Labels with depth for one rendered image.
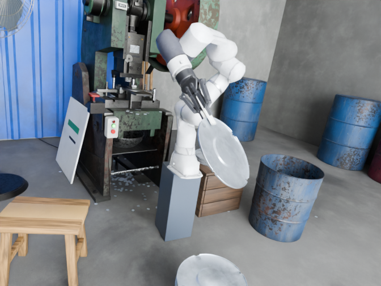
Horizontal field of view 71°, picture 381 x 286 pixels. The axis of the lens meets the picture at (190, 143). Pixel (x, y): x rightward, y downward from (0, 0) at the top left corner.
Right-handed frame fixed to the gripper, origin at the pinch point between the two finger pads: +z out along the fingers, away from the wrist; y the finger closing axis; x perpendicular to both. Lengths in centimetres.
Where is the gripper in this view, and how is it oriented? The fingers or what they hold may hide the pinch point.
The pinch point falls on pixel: (208, 117)
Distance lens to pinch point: 101.9
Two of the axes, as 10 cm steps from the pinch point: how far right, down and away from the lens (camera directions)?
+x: 5.4, -1.6, 8.2
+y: 7.0, -4.6, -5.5
